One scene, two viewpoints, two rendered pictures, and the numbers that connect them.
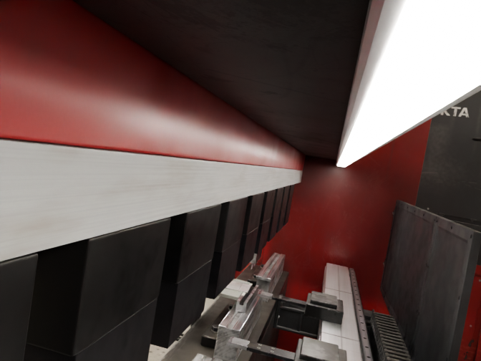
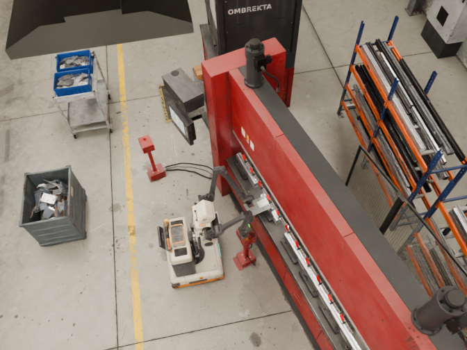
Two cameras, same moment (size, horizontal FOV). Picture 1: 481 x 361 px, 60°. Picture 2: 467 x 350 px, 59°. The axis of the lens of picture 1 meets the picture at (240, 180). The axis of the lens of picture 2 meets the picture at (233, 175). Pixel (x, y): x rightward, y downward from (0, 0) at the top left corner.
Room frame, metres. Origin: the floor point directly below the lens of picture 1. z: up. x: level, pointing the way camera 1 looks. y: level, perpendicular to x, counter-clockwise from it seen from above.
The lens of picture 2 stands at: (-0.41, 1.60, 5.12)
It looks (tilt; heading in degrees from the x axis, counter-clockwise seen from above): 56 degrees down; 325
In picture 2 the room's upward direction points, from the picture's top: 3 degrees counter-clockwise
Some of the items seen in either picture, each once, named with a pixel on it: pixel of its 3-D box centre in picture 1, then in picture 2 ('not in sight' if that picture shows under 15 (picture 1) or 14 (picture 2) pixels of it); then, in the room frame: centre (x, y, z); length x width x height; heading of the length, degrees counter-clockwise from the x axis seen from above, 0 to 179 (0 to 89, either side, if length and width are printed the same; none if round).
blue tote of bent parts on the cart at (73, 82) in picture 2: not in sight; (73, 82); (4.65, 0.82, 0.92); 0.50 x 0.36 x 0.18; 64
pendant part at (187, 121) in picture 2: not in sight; (183, 122); (2.59, 0.17, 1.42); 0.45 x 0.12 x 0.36; 176
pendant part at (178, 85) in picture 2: not in sight; (186, 110); (2.64, 0.08, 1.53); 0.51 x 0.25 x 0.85; 176
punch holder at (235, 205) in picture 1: (210, 238); (295, 232); (0.76, 0.04, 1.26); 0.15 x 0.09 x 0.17; 168
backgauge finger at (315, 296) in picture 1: (300, 300); not in sight; (1.28, -0.24, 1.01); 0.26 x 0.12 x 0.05; 78
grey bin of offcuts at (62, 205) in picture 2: not in sight; (56, 207); (3.27, 1.93, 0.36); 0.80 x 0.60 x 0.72; 154
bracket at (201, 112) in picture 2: not in sight; (201, 122); (2.65, -0.10, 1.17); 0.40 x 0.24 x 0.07; 168
